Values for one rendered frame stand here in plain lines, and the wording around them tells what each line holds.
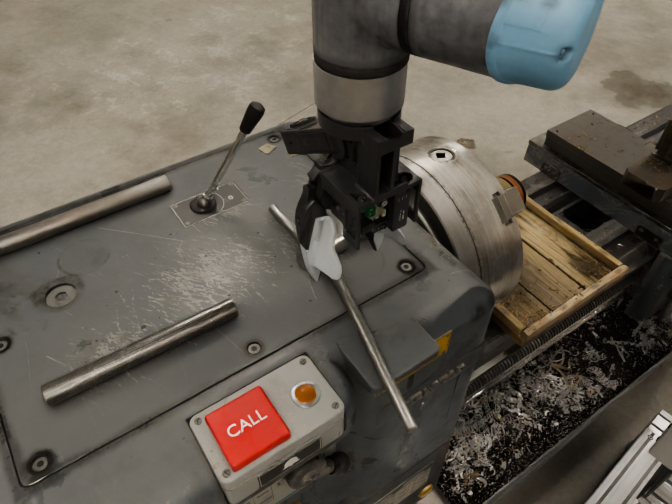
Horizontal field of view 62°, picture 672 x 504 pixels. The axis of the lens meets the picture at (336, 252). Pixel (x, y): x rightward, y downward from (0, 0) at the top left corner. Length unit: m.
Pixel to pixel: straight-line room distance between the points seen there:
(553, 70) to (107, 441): 0.48
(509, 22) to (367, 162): 0.17
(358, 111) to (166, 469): 0.35
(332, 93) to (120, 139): 2.86
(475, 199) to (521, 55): 0.49
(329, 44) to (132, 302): 0.38
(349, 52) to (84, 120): 3.12
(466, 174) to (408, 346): 0.34
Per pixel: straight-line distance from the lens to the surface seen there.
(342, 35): 0.42
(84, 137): 3.35
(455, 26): 0.37
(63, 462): 0.59
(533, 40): 0.36
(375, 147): 0.45
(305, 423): 0.55
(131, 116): 3.44
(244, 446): 0.53
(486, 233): 0.83
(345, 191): 0.49
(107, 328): 0.66
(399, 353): 0.59
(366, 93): 0.43
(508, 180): 1.05
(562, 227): 1.32
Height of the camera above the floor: 1.75
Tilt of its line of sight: 46 degrees down
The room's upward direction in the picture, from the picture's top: straight up
